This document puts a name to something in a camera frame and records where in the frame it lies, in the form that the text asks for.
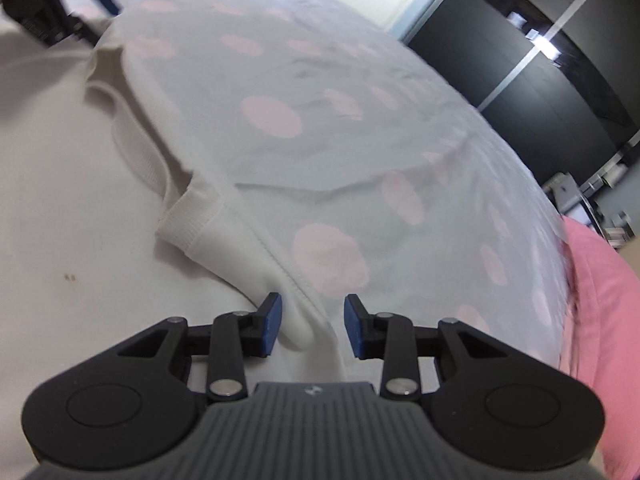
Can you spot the dark sliding wardrobe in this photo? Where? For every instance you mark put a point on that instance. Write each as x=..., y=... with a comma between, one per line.
x=550, y=100

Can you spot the polka dot bed sheet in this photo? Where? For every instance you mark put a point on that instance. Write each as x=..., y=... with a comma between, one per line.
x=325, y=160

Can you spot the pink pillow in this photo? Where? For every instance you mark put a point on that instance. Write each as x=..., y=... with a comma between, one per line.
x=610, y=310

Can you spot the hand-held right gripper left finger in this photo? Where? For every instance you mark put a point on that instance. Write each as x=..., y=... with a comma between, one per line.
x=272, y=325

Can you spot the white sweatshirt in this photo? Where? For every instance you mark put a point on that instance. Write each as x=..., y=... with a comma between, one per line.
x=75, y=210

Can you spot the white desk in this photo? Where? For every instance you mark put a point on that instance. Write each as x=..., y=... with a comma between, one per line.
x=570, y=190

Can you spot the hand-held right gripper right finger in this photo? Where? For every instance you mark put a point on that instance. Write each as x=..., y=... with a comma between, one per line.
x=352, y=327

